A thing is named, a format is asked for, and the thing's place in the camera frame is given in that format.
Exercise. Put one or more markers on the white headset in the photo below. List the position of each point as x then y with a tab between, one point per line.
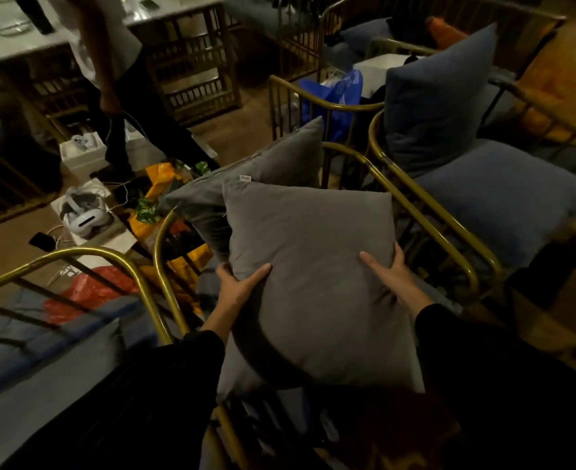
89	222

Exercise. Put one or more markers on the large white box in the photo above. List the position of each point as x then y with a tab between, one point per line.
376	73

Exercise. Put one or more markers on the person's left forearm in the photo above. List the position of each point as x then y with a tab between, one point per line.
146	401

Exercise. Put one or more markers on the white foam box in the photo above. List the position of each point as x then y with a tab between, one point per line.
82	163
143	156

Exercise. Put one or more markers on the person's left hand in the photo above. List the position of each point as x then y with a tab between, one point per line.
234	298

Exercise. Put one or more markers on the blue-grey square cushion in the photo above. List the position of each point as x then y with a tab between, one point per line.
440	102

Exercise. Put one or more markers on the open white headset box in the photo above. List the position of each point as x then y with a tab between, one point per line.
99	185

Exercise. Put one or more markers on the red plastic bag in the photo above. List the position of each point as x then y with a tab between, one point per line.
92	293

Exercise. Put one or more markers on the black clothing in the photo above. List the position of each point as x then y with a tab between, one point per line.
408	29

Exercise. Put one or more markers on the black bottle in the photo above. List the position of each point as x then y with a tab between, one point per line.
35	14

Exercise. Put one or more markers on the marble table with lattice base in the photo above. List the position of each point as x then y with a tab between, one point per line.
23	43

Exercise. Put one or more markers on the blue cushion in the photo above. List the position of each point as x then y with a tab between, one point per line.
366	36

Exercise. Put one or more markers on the black pouch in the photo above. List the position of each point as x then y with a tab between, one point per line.
129	190

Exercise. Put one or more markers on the black phone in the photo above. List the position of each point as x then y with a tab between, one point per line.
42	242

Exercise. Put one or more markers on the white controller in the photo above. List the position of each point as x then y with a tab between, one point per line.
84	141

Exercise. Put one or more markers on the blue plastic bag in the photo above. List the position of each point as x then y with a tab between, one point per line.
339	92

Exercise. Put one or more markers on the blue-grey fabric bundle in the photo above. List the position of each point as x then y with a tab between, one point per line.
4	332

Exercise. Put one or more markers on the gold frame blue sofa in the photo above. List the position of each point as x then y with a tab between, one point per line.
493	102

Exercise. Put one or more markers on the dark phone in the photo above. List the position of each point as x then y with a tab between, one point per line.
149	4

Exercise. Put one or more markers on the grey square cushion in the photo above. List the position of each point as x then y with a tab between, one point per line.
317	264
268	156

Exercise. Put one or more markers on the person's right hand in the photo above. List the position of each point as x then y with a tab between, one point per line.
403	286

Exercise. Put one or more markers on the white plate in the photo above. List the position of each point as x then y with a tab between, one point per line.
11	29

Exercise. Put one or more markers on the yellow plastic bag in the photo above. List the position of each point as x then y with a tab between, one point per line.
190	269

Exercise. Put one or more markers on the person's right forearm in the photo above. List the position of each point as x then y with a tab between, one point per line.
503	386

